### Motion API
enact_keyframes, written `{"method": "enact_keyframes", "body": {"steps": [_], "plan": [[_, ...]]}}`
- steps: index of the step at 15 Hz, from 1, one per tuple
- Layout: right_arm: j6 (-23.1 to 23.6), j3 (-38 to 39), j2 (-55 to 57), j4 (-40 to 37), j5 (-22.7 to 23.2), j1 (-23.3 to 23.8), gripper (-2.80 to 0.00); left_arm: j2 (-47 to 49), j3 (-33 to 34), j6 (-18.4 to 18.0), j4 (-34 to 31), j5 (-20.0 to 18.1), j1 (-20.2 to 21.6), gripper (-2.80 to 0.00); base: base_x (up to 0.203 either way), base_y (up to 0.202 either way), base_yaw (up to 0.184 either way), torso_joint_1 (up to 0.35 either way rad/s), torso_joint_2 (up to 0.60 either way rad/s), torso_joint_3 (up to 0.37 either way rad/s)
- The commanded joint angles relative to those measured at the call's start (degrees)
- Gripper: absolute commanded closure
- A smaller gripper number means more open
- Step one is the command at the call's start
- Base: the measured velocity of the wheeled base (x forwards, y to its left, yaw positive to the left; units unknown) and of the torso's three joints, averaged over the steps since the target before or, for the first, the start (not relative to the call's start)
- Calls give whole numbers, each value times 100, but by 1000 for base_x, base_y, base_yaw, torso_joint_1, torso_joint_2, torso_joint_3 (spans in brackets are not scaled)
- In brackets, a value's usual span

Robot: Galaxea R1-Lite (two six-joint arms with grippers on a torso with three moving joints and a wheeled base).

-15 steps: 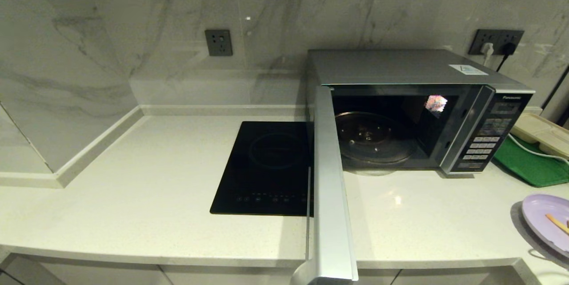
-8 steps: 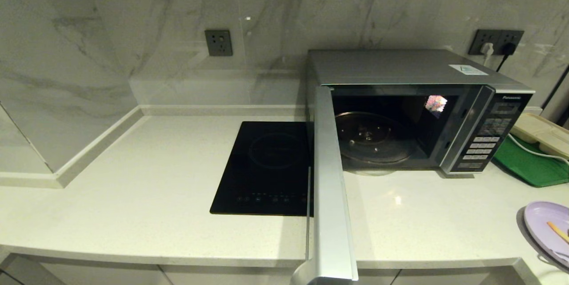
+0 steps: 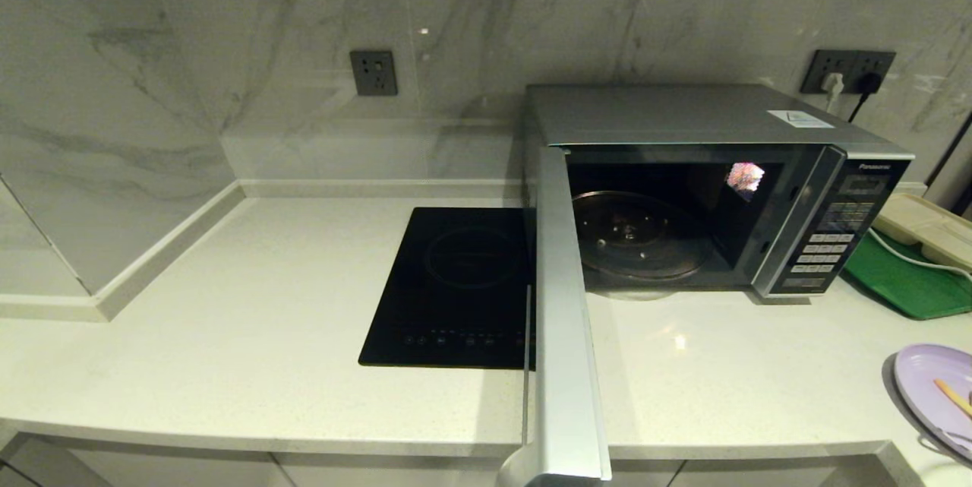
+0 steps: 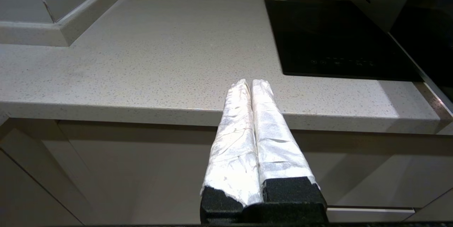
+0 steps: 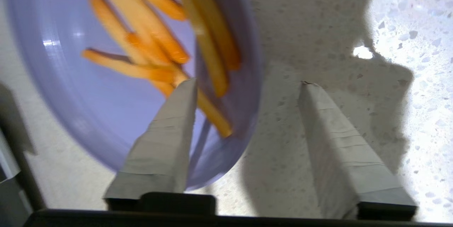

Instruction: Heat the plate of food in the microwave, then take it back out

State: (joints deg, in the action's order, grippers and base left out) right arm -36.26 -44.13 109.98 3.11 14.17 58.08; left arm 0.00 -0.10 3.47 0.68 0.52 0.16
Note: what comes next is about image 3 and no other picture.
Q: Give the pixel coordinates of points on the white power plug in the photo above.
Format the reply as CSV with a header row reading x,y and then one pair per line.
x,y
833,84

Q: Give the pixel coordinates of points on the orange french fry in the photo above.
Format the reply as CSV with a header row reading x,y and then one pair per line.
x,y
953,396

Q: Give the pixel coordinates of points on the purple plate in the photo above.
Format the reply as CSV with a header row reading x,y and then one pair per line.
x,y
923,388

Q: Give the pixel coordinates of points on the silver microwave oven body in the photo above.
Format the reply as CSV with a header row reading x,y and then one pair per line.
x,y
668,113

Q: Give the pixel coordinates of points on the white cabinet corner panel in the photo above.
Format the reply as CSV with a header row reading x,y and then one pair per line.
x,y
30,466

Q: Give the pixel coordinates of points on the microwave door with glass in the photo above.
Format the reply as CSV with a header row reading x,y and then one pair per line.
x,y
566,365

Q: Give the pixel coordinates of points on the grey wall socket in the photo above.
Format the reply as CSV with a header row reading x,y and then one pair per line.
x,y
373,73
818,61
877,61

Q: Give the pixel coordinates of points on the green plastic tray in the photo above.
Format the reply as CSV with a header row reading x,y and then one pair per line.
x,y
896,286

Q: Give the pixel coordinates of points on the white sticker label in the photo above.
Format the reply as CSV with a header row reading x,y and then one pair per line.
x,y
800,119

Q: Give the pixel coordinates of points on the dark metal frame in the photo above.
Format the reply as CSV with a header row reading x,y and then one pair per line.
x,y
953,168

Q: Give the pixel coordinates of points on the beige power strip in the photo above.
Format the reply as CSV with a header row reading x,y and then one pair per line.
x,y
919,225

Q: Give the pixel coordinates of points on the black induction cooktop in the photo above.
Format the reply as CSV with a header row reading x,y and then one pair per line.
x,y
456,282

